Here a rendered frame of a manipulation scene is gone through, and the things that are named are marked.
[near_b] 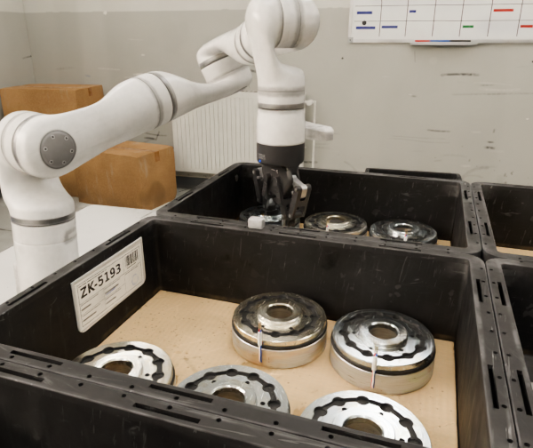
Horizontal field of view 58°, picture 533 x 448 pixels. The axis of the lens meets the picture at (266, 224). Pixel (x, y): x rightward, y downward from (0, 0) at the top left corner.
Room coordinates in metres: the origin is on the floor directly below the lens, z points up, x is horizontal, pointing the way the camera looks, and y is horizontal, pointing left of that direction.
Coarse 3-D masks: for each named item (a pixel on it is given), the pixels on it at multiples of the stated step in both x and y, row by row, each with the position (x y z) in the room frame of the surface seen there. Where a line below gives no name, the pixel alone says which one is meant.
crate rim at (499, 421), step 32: (192, 224) 0.56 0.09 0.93; (224, 224) 0.55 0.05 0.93; (96, 256) 0.46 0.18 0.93; (416, 256) 0.47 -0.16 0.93; (448, 256) 0.46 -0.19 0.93; (32, 288) 0.39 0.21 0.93; (480, 288) 0.42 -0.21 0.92; (0, 320) 0.34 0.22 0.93; (480, 320) 0.34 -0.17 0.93; (0, 352) 0.30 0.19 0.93; (32, 352) 0.30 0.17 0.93; (480, 352) 0.30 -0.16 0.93; (128, 384) 0.26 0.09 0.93; (160, 384) 0.26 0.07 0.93; (224, 416) 0.23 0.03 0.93; (256, 416) 0.23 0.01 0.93; (288, 416) 0.23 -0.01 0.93; (512, 416) 0.23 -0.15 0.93
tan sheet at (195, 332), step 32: (128, 320) 0.50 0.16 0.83; (160, 320) 0.50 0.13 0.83; (192, 320) 0.50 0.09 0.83; (224, 320) 0.50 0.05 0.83; (192, 352) 0.43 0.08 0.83; (224, 352) 0.43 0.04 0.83; (448, 352) 0.43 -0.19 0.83; (288, 384) 0.38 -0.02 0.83; (320, 384) 0.38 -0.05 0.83; (448, 384) 0.38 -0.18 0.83; (416, 416) 0.34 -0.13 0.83; (448, 416) 0.34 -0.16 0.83
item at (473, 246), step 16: (224, 176) 0.78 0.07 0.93; (352, 176) 0.79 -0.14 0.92; (368, 176) 0.78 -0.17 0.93; (384, 176) 0.78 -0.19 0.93; (400, 176) 0.77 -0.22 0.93; (416, 176) 0.77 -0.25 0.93; (192, 192) 0.69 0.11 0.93; (464, 192) 0.68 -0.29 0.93; (160, 208) 0.61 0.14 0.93; (176, 208) 0.63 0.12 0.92; (464, 208) 0.61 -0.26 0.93; (240, 224) 0.55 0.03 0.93; (464, 224) 0.56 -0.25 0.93; (368, 240) 0.50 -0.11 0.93; (384, 240) 0.50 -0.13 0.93; (400, 240) 0.50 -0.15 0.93; (480, 240) 0.50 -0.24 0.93; (480, 256) 0.48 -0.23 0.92
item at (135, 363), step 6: (114, 354) 0.38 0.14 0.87; (120, 354) 0.38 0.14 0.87; (126, 354) 0.38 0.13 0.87; (102, 360) 0.37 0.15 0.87; (108, 360) 0.37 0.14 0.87; (114, 360) 0.37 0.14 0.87; (120, 360) 0.37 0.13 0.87; (126, 360) 0.37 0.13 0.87; (132, 360) 0.37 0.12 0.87; (138, 360) 0.37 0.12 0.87; (96, 366) 0.36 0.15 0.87; (102, 366) 0.36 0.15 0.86; (108, 366) 0.37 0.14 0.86; (132, 366) 0.36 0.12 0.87; (138, 366) 0.36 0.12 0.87; (132, 372) 0.35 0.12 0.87; (138, 372) 0.35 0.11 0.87
